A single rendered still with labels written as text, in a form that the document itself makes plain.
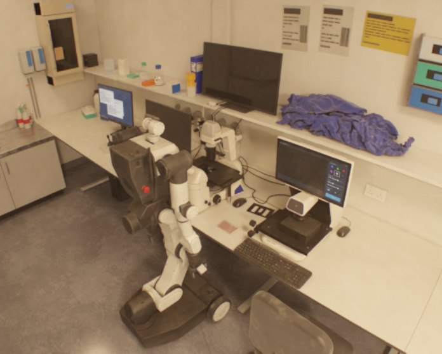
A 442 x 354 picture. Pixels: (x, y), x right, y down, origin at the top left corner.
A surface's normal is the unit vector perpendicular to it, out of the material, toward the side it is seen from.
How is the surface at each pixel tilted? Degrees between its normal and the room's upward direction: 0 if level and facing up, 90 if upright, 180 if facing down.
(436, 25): 90
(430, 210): 90
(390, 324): 0
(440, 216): 90
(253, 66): 86
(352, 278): 0
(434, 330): 0
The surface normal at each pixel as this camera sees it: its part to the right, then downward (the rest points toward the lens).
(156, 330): 0.00, -0.86
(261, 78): -0.69, 0.30
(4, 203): 0.73, 0.34
